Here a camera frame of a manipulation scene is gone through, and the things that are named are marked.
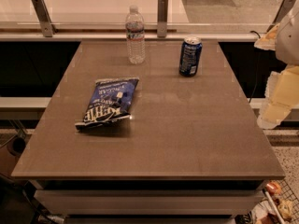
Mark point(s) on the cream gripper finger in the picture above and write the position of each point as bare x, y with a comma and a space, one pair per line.
281, 96
268, 41

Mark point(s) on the blue pepsi can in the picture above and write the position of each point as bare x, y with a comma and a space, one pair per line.
190, 55

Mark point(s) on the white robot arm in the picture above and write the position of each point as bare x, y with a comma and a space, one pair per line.
287, 42

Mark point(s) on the brown table with drawers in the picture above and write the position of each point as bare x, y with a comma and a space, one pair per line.
191, 145

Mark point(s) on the clear plastic water bottle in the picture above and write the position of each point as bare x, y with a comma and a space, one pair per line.
135, 35

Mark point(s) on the blue kettle chips bag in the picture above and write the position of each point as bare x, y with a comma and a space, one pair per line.
110, 102

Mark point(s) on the right metal railing bracket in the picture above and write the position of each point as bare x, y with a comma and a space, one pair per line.
284, 8

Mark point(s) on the metal railing bracket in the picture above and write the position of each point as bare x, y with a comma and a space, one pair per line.
162, 14
284, 8
47, 28

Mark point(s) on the wire basket with snacks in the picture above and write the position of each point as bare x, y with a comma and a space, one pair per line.
278, 206

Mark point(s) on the middle metal railing bracket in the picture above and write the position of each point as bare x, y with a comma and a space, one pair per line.
162, 14

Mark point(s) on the left metal railing bracket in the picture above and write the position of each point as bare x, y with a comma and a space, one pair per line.
47, 28

